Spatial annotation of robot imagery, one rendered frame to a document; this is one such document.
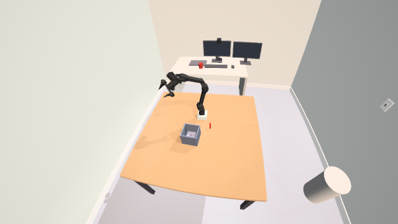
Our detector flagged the white square plate with hole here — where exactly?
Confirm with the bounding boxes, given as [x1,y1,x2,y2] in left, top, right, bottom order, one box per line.
[187,131,197,138]

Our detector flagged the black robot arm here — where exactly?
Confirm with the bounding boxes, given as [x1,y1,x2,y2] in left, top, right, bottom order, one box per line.
[167,72,209,115]

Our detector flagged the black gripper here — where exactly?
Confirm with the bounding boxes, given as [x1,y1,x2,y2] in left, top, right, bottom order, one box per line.
[159,80,176,97]

